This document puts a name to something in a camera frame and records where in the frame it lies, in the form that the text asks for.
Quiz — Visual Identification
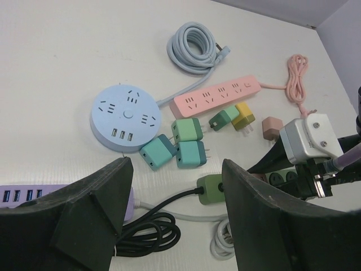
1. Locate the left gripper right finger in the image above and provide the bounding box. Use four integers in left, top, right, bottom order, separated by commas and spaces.
222, 159, 360, 270

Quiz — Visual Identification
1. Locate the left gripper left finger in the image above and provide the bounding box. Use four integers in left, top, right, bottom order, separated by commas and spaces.
1, 157, 133, 270

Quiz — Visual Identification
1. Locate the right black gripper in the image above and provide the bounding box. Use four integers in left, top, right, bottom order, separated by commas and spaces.
247, 137, 360, 200

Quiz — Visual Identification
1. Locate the yellow charger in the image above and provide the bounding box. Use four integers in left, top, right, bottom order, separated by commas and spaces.
231, 102, 256, 133

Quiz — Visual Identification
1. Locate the small green charger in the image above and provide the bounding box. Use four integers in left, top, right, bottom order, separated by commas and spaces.
209, 105, 239, 131

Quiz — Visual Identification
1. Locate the green power strip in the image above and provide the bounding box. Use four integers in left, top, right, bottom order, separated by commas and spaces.
197, 169, 298, 206

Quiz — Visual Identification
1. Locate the purple power strip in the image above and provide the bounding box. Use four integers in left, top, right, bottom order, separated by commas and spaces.
0, 183, 139, 221

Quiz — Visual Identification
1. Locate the teal charger lower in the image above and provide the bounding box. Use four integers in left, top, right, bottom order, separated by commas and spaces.
176, 141, 208, 169

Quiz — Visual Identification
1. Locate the teal charger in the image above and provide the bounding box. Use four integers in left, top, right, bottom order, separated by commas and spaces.
176, 141, 208, 169
139, 134, 177, 171

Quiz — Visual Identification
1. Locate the green charger upper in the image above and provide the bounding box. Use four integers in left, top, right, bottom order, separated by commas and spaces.
171, 118, 204, 143

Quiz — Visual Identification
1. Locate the pink power strip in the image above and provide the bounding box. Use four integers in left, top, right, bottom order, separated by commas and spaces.
169, 75, 261, 119

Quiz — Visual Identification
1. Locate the teal charger left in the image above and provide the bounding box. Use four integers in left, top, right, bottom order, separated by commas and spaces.
139, 134, 177, 171

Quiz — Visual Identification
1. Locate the blue round power strip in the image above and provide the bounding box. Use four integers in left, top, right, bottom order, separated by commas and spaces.
90, 84, 161, 153

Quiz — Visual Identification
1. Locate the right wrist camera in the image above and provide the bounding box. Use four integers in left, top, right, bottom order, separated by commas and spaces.
280, 113, 344, 165

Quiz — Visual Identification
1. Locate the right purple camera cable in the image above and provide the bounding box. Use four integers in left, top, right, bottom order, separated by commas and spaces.
324, 143, 361, 173

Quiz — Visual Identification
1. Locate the black power cord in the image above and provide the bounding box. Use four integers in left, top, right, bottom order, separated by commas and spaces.
112, 187, 205, 258

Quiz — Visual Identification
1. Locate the pink coiled cord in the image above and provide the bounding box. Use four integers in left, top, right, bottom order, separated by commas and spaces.
259, 54, 319, 119

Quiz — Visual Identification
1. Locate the blue coiled cord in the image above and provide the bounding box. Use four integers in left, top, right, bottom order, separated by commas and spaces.
156, 22, 232, 108

